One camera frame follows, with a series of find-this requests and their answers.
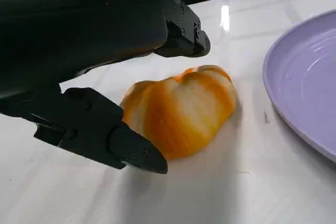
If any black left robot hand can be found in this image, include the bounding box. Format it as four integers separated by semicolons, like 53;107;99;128
0;0;212;175

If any orange and white bread roll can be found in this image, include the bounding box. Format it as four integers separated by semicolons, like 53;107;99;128
120;65;238;161

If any lilac plate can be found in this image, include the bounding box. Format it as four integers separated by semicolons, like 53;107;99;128
262;9;336;164

